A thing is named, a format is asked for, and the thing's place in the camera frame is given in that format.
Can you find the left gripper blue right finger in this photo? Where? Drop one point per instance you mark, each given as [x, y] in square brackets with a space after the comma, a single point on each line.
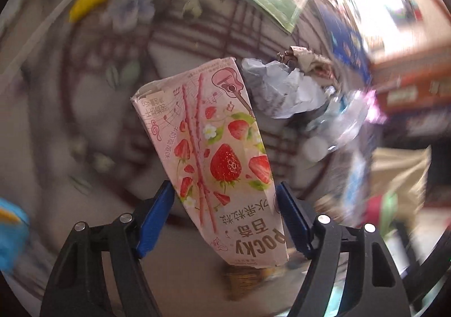
[373, 286]

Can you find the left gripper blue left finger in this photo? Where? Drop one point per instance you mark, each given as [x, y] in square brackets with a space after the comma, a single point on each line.
[77, 287]

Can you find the crushed clear plastic bottle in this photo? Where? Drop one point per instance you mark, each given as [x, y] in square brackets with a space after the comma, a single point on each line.
[338, 126]

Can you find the pink strawberry Pocky box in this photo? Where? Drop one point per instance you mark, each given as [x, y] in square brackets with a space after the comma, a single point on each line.
[206, 135]

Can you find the brown paper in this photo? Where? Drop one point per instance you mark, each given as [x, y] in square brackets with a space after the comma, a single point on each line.
[316, 66]

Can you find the blue toy tray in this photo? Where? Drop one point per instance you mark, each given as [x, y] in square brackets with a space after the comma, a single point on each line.
[14, 234]

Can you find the yellow checked cloth on chair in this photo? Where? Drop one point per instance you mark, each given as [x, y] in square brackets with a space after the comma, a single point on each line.
[404, 173]

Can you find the gold black cigarette box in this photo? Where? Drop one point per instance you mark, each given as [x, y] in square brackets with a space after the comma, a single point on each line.
[241, 281]

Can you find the pink foil wrapper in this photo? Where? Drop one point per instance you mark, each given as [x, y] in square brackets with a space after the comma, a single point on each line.
[374, 113]

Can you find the crumpled white plastic bag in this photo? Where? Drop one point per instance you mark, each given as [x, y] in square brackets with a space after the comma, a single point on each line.
[280, 92]

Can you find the blue book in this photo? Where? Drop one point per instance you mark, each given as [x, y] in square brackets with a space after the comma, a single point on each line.
[346, 42]

